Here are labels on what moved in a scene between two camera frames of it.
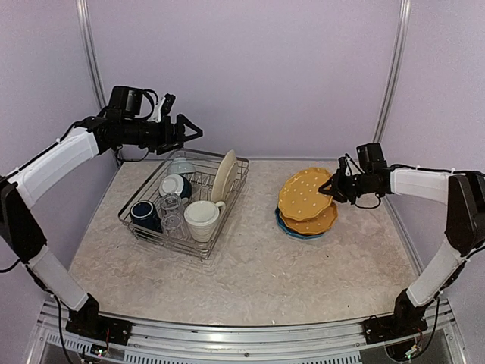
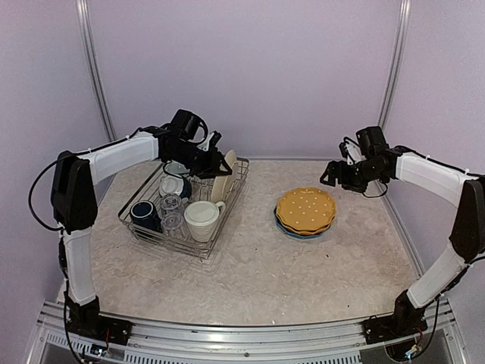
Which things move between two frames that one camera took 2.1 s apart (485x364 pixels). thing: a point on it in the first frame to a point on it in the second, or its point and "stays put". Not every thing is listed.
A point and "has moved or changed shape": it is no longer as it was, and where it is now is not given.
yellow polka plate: (299, 197) has moved or changed shape
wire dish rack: (181, 205) stays put
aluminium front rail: (343, 342) stays put
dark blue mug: (144, 214) stays put
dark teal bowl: (175, 183) stays put
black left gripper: (168, 139) to (212, 165)
